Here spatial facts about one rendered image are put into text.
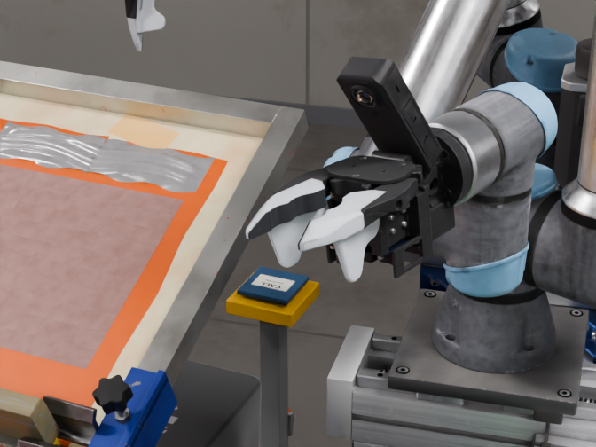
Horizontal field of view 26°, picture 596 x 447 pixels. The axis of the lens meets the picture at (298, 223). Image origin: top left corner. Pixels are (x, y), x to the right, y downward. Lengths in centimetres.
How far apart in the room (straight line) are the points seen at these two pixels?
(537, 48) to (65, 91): 72
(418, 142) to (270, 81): 460
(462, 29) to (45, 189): 83
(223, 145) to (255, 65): 374
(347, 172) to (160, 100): 94
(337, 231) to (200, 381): 118
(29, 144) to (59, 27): 393
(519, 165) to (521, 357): 45
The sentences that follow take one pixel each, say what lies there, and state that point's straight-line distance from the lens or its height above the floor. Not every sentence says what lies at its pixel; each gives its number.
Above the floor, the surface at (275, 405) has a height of 72.
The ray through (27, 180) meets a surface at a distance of 195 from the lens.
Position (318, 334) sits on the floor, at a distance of 405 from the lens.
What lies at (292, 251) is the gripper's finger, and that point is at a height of 163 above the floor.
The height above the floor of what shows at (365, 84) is 176.
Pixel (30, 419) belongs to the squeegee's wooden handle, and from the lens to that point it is 155.
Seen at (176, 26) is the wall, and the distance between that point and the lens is 569.
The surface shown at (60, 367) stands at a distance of 171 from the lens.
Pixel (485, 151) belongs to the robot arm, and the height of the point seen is 167.
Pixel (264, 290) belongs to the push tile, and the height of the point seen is 97.
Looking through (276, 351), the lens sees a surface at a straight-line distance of 238.
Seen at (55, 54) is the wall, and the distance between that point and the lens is 597.
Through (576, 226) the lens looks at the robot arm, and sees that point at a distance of 143.
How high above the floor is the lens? 210
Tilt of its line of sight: 26 degrees down
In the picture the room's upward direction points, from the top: straight up
